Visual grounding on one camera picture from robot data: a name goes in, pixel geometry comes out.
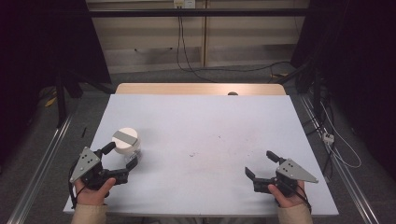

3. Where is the white wall socket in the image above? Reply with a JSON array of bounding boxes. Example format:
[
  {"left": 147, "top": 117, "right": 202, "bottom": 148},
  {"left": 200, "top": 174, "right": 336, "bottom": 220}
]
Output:
[{"left": 173, "top": 0, "right": 197, "bottom": 9}]

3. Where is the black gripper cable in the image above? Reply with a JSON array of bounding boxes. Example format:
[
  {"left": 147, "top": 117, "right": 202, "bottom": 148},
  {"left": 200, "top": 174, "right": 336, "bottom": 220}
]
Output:
[
  {"left": 67, "top": 161, "right": 79, "bottom": 210},
  {"left": 292, "top": 186, "right": 313, "bottom": 214}
]

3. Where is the white cable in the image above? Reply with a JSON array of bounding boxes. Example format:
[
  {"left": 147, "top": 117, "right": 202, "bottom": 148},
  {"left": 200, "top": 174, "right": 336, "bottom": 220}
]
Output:
[{"left": 319, "top": 102, "right": 362, "bottom": 170}]

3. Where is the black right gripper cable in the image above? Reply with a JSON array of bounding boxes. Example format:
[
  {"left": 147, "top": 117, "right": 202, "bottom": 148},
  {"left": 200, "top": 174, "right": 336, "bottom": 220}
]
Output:
[{"left": 292, "top": 186, "right": 313, "bottom": 214}]

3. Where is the black hanging cable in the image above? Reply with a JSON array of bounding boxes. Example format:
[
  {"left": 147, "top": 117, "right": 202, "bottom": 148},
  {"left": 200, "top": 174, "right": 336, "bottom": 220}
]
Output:
[{"left": 176, "top": 15, "right": 217, "bottom": 84}]

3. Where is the person's left hand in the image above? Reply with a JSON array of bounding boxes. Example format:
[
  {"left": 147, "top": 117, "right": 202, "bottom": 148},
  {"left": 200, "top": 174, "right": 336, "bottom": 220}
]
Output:
[{"left": 74, "top": 177, "right": 117, "bottom": 206}]

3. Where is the aluminium rail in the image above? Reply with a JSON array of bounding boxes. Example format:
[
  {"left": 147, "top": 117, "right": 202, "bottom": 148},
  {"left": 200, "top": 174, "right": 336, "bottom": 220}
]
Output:
[
  {"left": 299, "top": 93, "right": 380, "bottom": 224},
  {"left": 6, "top": 114, "right": 75, "bottom": 224}
]

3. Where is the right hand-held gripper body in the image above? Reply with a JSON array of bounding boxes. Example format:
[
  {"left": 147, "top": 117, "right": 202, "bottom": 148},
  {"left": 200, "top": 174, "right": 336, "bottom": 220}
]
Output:
[{"left": 253, "top": 157, "right": 319, "bottom": 198}]

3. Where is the black horizontal bar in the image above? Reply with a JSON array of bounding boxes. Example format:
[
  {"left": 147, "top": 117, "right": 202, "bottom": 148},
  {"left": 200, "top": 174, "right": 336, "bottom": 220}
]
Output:
[{"left": 88, "top": 7, "right": 310, "bottom": 19}]

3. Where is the yellow floor tape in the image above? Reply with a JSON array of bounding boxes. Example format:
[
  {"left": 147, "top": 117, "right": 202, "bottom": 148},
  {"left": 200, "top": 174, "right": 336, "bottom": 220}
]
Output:
[{"left": 44, "top": 95, "right": 59, "bottom": 108}]

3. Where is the black metal stand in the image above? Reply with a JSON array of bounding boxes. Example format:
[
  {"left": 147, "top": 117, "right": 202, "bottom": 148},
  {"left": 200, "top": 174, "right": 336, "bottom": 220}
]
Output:
[
  {"left": 53, "top": 67, "right": 117, "bottom": 129},
  {"left": 275, "top": 58, "right": 325, "bottom": 120}
]

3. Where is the white table mat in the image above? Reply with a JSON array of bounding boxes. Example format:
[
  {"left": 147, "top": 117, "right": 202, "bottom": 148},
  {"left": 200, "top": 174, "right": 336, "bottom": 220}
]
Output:
[{"left": 63, "top": 93, "right": 340, "bottom": 217}]

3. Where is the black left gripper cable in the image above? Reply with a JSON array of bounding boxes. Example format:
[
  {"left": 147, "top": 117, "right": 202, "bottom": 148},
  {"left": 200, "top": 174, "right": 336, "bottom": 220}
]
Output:
[{"left": 67, "top": 161, "right": 79, "bottom": 210}]

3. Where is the clear jar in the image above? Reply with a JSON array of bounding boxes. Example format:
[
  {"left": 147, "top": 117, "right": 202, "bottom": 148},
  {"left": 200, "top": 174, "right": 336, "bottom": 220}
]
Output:
[{"left": 122, "top": 136, "right": 143, "bottom": 164}]

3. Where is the person's right hand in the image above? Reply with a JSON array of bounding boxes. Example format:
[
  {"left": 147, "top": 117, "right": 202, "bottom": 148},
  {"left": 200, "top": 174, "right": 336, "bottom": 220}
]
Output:
[{"left": 267, "top": 180, "right": 307, "bottom": 209}]

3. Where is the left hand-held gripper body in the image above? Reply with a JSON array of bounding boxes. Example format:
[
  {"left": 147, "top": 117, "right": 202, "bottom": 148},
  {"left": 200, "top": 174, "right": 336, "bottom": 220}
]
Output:
[{"left": 69, "top": 147, "right": 130, "bottom": 190}]

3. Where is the dark curtain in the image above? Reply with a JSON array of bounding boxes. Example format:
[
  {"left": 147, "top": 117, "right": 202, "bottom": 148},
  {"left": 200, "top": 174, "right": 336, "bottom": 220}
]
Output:
[
  {"left": 290, "top": 0, "right": 396, "bottom": 181},
  {"left": 0, "top": 0, "right": 112, "bottom": 175}
]

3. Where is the wooden table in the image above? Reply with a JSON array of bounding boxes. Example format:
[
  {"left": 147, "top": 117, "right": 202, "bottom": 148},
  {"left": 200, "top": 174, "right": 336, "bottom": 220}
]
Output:
[{"left": 115, "top": 82, "right": 287, "bottom": 96}]

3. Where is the black floor cable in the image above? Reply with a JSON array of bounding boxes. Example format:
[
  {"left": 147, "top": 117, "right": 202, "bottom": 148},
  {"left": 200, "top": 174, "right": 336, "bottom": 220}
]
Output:
[{"left": 199, "top": 61, "right": 292, "bottom": 84}]

